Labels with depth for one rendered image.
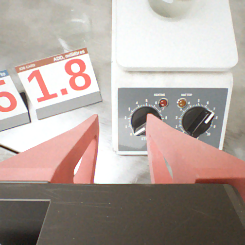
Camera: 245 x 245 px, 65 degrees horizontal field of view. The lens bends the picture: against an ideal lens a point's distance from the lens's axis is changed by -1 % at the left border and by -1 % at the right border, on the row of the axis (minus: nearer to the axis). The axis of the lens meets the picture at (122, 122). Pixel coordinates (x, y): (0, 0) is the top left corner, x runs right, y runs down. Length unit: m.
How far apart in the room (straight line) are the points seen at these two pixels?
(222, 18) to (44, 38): 0.24
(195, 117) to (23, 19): 0.29
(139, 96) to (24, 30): 0.22
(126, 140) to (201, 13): 0.15
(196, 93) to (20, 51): 0.25
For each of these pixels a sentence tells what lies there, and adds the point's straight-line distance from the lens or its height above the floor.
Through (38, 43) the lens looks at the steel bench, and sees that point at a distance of 0.33.
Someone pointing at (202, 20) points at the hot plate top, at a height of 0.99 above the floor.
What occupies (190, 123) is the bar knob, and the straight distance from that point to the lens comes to 0.22.
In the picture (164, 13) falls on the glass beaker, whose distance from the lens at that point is 0.22.
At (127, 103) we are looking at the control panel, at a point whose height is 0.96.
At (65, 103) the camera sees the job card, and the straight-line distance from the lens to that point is 0.27.
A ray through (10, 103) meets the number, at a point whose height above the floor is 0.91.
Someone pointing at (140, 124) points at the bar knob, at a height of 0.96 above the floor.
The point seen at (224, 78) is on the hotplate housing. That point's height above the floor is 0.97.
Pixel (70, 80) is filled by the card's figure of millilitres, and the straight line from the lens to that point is 0.27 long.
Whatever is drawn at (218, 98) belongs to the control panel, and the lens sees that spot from 0.23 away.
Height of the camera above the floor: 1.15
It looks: 77 degrees down
